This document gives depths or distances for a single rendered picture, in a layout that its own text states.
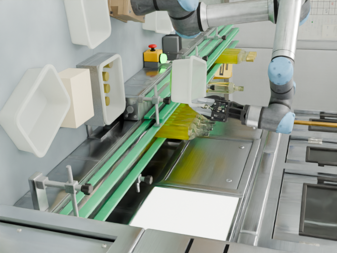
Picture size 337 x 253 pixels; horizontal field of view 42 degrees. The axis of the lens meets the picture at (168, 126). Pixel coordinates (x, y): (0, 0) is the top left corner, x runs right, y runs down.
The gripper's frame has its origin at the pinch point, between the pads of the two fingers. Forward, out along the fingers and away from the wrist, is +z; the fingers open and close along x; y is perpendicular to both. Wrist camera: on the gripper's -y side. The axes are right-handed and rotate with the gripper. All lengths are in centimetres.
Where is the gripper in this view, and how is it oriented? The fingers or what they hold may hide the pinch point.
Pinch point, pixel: (193, 103)
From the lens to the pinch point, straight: 158.9
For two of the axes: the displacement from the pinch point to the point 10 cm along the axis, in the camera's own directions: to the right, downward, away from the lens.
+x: -1.7, 9.7, 1.5
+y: -3.1, 0.9, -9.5
